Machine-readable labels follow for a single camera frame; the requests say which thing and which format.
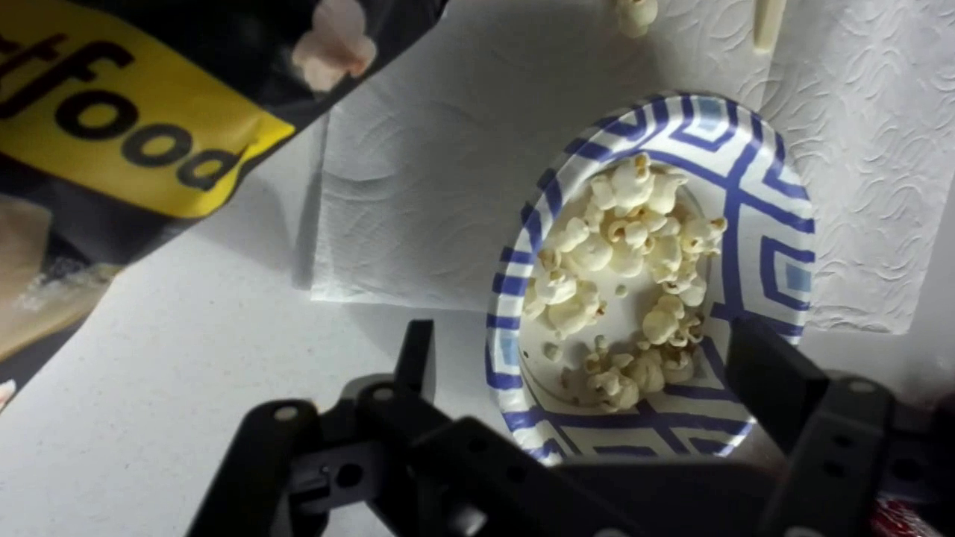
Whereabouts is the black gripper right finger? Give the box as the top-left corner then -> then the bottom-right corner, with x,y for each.
729,315 -> 955,537

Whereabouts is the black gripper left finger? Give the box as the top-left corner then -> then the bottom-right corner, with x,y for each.
188,315 -> 560,537

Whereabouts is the blue patterned paper plate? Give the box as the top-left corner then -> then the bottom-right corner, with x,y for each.
482,90 -> 818,468

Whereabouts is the white popcorn heap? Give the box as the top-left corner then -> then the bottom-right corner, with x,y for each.
520,152 -> 729,410

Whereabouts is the white paper towel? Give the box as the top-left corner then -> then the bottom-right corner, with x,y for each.
306,0 -> 955,337

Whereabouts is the black popcorn bag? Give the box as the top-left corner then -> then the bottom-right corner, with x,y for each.
0,0 -> 450,410

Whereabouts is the pale thin stick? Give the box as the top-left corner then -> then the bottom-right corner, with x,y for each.
751,0 -> 791,52

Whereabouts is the small popcorn piece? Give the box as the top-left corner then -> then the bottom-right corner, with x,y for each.
608,0 -> 663,40

